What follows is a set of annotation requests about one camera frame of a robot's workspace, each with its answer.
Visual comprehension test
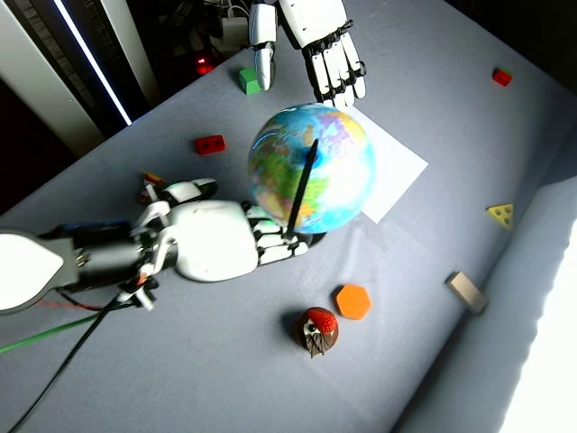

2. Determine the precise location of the black cable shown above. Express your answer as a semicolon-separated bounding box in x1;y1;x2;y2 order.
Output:
6;291;139;433

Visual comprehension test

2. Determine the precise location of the thin red cable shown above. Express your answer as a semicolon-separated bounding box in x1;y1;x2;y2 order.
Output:
38;299;108;313

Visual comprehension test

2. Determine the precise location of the white paper sheet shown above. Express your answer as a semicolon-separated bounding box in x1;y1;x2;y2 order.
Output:
340;106;430;225

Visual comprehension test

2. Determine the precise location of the green cable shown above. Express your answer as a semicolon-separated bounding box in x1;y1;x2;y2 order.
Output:
0;313;101;355

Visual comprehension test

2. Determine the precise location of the white pillar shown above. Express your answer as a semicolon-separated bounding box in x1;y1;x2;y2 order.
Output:
0;0;108;160

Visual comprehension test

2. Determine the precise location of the plain wooden rectangular block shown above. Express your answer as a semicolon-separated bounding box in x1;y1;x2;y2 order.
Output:
444;270;490;316

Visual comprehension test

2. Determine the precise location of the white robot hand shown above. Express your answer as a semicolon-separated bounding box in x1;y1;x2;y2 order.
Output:
247;0;369;108
160;178;312;283

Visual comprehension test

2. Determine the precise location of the yellow triangle block with holes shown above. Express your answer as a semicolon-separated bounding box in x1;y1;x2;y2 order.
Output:
485;202;516;232

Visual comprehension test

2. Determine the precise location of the white upright panel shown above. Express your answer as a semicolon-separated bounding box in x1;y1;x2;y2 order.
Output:
99;0;160;106

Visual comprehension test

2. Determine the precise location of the world globe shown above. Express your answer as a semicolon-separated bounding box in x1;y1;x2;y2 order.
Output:
246;102;378;248

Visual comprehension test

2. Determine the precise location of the strawberry chocolate cake toy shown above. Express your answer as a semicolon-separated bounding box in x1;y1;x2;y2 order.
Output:
294;306;341;360

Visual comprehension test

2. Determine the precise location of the orange hexagon block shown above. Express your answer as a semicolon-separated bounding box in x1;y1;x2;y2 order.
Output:
333;282;373;322

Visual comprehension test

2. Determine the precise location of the small orange red toy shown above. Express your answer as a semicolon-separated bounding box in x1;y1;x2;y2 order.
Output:
137;170;167;203

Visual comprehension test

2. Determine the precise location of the green cube block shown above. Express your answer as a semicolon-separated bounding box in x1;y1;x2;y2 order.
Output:
237;66;263;97

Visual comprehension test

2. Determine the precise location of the grey table cloth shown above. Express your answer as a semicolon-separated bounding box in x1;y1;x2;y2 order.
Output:
0;0;577;433

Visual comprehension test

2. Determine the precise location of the red block with two holes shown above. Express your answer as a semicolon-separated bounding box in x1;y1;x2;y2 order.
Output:
194;134;228;157

